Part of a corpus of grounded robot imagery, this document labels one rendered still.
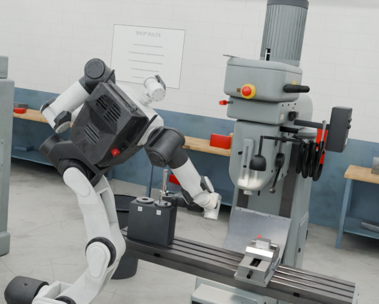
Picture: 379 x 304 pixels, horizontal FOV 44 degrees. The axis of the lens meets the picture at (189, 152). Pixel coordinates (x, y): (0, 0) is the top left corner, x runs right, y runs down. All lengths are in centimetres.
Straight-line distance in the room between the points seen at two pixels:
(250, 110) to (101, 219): 80
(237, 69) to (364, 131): 447
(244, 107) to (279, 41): 42
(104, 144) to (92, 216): 38
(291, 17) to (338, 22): 407
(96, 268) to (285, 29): 139
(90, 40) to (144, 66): 104
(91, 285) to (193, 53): 507
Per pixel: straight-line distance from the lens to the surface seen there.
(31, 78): 842
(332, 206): 651
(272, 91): 196
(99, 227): 212
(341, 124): 233
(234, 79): 199
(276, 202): 262
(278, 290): 223
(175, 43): 699
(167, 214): 237
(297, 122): 245
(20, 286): 243
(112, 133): 185
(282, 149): 228
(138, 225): 244
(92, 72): 202
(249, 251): 223
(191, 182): 198
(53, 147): 212
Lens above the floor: 182
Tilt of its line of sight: 10 degrees down
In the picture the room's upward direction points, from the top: 7 degrees clockwise
